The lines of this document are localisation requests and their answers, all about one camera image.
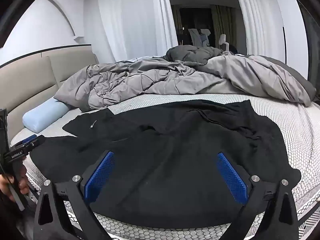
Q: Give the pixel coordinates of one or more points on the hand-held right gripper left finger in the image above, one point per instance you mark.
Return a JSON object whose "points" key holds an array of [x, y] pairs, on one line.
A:
{"points": [[100, 176]]}

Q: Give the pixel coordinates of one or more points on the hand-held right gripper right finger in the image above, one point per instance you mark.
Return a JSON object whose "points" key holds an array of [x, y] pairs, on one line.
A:
{"points": [[232, 180]]}

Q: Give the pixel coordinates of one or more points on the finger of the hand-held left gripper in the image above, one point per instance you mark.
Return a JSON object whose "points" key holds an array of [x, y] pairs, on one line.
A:
{"points": [[30, 138], [37, 142]]}

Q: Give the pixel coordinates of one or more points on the black pants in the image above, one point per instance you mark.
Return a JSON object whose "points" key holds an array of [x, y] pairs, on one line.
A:
{"points": [[162, 155]]}

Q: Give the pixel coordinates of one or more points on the person's left hand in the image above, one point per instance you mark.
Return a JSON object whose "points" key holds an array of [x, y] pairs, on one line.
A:
{"points": [[22, 180]]}

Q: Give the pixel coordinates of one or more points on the light blue pillow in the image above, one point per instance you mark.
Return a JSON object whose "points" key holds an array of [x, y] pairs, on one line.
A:
{"points": [[42, 117]]}

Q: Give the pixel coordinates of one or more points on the beige upholstered headboard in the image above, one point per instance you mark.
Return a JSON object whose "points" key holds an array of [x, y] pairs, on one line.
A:
{"points": [[25, 80]]}

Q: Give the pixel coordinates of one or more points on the white patterned bed mattress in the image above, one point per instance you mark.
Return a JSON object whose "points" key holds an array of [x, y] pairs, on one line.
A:
{"points": [[295, 130]]}

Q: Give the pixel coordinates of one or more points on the grey duvet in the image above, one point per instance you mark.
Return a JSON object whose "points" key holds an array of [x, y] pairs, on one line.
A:
{"points": [[150, 80]]}

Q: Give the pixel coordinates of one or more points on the dark grey quilt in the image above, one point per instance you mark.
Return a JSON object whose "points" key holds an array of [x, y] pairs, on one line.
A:
{"points": [[195, 53]]}

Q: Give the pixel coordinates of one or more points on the hanging clothes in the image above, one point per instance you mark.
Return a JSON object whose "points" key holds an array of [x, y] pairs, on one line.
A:
{"points": [[198, 38]]}

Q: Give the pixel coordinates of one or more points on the olive curtain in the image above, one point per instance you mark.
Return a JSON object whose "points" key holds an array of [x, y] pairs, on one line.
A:
{"points": [[223, 22]]}

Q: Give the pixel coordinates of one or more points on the white curtain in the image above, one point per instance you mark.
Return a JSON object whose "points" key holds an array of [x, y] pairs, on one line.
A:
{"points": [[137, 17], [257, 17]]}

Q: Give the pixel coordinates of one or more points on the open wall shelf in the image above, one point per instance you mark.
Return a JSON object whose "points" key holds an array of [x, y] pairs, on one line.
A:
{"points": [[307, 42]]}

